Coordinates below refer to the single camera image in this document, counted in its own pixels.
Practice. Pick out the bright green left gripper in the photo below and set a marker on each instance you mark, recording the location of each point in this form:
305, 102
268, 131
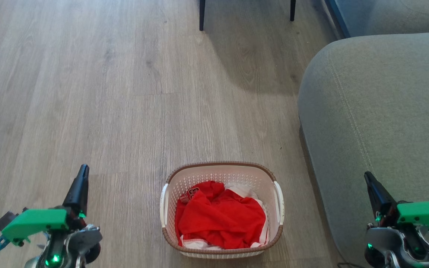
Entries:
35, 222

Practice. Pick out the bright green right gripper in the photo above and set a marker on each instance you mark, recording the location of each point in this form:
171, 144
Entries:
425, 215

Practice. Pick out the white laundry basket brown rim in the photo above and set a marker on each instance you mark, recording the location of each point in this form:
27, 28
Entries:
222, 173

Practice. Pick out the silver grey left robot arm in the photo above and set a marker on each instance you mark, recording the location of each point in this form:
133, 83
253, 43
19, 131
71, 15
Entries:
73, 243

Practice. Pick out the grey fabric sofa seat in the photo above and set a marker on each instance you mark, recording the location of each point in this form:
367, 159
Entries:
378, 104

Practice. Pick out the red jersey garment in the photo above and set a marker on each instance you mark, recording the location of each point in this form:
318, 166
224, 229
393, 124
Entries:
220, 219

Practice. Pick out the grey fabric sofa cushion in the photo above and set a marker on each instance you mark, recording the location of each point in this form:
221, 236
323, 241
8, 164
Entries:
397, 16

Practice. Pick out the black furniture leg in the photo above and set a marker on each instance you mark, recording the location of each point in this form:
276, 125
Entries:
202, 15
292, 10

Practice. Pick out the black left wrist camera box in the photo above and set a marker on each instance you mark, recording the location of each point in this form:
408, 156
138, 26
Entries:
6, 220

